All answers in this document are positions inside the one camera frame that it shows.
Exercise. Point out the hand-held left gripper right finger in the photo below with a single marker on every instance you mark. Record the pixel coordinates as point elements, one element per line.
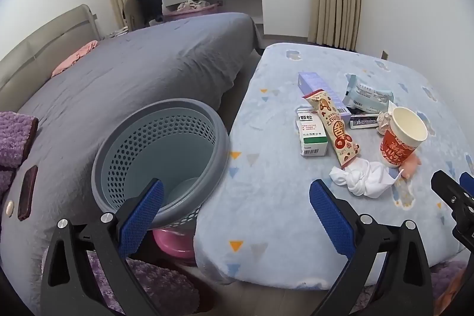
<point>329,216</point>

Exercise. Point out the dark red smartphone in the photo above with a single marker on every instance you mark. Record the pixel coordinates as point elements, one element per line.
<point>27,192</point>

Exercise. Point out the small dark packet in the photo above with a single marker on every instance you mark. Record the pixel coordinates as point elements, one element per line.
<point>364,122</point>

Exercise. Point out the light blue printed blanket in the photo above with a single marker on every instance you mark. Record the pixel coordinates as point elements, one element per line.
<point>274,197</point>

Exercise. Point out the pink plastic stool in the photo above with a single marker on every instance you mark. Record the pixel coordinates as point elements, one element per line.
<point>172,245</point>

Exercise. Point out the grey perforated plastic basket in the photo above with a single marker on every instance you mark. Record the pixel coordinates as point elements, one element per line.
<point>220,138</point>

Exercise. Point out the wet wipes packet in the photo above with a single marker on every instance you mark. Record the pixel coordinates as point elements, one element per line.
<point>368,94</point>

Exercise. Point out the black garment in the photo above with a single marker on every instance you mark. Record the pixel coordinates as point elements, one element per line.
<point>148,3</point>

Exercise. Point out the bed with grey sheet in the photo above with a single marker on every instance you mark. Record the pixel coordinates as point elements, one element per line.
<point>129,79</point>

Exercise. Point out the pink tub with clothes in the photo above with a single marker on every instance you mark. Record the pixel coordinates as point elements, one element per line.
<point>192,9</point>

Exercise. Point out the small white object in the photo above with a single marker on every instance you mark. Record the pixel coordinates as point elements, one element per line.
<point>10,208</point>

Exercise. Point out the white green medicine box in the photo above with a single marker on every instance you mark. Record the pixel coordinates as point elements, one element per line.
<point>311,134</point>

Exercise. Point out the beige padded headboard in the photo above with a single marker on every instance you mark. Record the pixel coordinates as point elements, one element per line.
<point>37,49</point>

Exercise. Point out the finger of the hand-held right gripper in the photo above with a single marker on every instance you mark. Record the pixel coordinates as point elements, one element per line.
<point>468,182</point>
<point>446,188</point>

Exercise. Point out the beige snack packet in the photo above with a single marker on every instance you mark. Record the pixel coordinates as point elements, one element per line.
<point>337,131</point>

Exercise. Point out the brown chair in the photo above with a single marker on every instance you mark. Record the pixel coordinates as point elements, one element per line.
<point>129,10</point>

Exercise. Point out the red paper cup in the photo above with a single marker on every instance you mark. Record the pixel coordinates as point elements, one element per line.
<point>398,149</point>

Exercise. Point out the purple fluffy blanket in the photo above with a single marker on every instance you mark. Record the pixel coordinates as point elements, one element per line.
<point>13,142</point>

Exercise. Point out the purple fluffy rug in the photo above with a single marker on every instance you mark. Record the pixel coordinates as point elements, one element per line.
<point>163,286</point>

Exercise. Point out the pink cloth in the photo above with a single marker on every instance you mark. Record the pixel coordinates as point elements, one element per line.
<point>74,58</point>

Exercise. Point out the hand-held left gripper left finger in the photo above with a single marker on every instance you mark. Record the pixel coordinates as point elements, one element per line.
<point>142,219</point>

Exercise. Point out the purple carton box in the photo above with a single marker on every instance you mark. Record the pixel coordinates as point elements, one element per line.
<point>314,81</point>

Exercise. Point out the white twisted tissue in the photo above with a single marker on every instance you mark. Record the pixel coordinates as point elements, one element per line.
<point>364,179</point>

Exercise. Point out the small pink wrapper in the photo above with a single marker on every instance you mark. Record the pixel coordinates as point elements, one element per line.
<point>410,168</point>

